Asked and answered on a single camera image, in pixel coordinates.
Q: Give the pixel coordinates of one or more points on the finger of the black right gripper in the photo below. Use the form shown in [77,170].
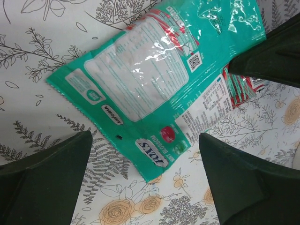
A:
[276,59]

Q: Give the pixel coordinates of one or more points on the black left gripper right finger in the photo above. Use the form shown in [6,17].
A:
[248,190]

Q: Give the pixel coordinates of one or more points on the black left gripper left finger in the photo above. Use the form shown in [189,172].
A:
[43,188]

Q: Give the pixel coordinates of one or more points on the teal Fox's bag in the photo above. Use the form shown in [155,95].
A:
[155,86]

